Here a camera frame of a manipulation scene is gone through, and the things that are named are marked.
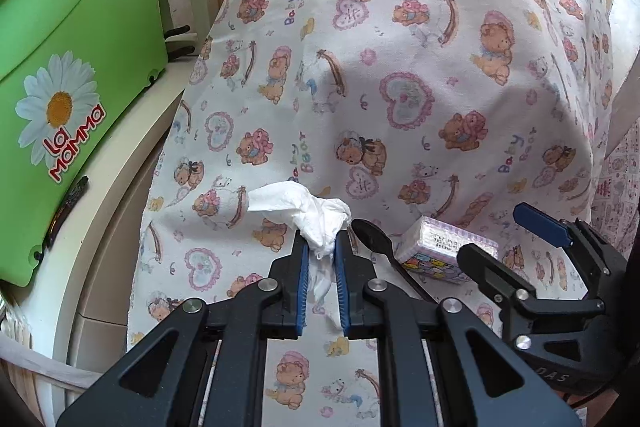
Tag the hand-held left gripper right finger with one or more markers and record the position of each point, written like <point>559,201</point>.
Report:
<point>341,292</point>

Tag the black plastic spoon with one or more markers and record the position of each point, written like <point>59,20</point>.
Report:
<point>370,234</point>

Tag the black plastic hook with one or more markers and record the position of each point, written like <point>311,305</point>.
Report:
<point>177,42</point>

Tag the green plastic storage box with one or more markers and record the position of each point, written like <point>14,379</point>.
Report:
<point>75,32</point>

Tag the pink patterned cloth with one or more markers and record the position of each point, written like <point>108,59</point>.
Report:
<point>622,177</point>

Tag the bear print cloth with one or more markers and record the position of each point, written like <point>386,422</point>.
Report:
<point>400,57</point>

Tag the purple printed tissue pack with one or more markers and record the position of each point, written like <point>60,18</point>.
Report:
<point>435,252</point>

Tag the white tissue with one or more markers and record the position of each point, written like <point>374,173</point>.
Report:
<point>310,212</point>

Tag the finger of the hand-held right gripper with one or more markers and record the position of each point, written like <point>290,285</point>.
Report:
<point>542,223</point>
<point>487,269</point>

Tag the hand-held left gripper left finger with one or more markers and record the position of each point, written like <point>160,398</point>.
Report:
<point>301,292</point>

